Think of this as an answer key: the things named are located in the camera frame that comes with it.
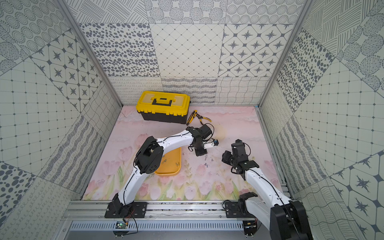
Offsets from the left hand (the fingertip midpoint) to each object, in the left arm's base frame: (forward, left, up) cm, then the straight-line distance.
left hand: (204, 149), depth 95 cm
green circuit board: (-40, +41, -3) cm, 58 cm away
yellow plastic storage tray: (-11, +20, +3) cm, 23 cm away
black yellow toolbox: (+24, +28, +15) cm, 40 cm away
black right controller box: (-39, -23, -5) cm, 46 cm away
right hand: (-7, -13, +3) cm, 15 cm away
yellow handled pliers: (+30, +7, +1) cm, 31 cm away
